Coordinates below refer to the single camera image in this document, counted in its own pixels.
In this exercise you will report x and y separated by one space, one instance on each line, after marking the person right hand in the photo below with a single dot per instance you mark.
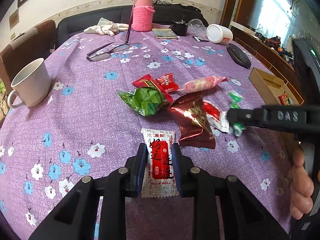
302 187

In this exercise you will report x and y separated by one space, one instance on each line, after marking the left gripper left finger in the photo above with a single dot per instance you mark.
96 205

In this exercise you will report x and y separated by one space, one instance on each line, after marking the black sofa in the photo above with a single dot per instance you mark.
164 14

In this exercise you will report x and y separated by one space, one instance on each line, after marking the brown armchair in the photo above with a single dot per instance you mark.
35 43

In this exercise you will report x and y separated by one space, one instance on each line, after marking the cardboard box tray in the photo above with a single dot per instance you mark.
270 87

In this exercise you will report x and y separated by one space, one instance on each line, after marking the white red AllsWell packet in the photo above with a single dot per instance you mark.
159 178

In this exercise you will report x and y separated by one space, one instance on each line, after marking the black glasses case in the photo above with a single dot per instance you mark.
238 56

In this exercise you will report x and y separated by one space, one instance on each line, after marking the white ceramic mug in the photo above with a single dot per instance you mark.
30 86

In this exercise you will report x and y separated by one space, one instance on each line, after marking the small red snack packet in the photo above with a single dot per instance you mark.
168 83

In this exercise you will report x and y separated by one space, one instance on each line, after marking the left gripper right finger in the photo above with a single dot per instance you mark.
222 206

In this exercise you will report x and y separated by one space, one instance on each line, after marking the pink candy packet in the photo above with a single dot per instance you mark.
202 84

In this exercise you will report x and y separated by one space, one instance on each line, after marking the clear plastic dome cup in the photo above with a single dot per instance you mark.
197 28

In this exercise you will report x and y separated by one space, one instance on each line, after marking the brick-pattern wooden counter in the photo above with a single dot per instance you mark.
271 60

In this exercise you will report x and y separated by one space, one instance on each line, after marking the large green foil snack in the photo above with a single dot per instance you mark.
145 101

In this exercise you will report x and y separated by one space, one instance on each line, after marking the small green white candy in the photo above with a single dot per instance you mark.
232 117

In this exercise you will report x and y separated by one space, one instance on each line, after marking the red snack packet long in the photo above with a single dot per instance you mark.
148 81

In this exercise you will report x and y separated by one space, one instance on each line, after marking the dark red foil snack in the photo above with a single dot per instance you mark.
188 112

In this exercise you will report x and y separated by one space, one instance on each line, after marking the small lighter on table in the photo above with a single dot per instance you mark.
198 39

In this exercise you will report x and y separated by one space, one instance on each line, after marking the white crumpled cloth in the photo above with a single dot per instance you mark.
106 27

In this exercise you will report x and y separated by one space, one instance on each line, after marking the pink knit-sleeve thermos bottle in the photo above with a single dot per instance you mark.
141 17

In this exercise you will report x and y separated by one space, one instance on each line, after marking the white plastic jar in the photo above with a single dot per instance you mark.
219 34

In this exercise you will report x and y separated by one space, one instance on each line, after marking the purple floral tablecloth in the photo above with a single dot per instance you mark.
84 128

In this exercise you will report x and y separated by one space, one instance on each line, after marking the black-framed eyeglasses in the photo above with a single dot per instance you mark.
99 54

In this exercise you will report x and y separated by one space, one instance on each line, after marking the black round container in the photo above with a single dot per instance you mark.
180 28

